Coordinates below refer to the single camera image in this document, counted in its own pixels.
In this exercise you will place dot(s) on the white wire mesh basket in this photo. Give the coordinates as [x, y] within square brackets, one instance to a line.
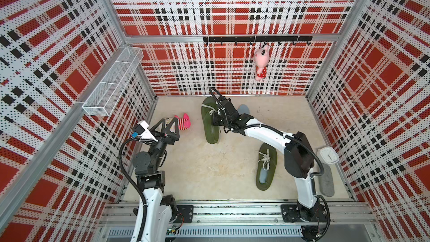
[115, 79]

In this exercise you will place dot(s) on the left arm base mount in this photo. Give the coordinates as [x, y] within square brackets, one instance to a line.
[183, 214]

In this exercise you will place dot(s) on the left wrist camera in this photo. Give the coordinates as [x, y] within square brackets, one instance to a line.
[141, 131]

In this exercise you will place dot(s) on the grey felt insole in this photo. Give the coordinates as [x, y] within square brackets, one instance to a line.
[326, 182]

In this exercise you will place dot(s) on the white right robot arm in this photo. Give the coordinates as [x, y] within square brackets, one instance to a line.
[299, 159]

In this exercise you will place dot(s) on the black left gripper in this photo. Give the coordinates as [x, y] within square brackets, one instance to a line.
[170, 138]

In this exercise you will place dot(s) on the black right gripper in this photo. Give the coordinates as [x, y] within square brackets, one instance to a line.
[215, 116]

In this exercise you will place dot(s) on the pink hanging plush toy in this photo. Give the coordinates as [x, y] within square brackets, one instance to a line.
[261, 60]

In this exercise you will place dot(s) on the green shoe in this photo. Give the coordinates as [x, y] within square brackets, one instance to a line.
[208, 111]
[267, 163]

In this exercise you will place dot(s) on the light blue insole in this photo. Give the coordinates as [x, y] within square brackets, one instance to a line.
[243, 109]

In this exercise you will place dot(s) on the black hook rail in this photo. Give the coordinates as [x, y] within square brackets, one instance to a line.
[252, 39]

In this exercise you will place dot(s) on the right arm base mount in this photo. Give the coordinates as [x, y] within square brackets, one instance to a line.
[297, 213]

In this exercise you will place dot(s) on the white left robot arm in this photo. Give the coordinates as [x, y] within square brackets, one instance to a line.
[155, 210]

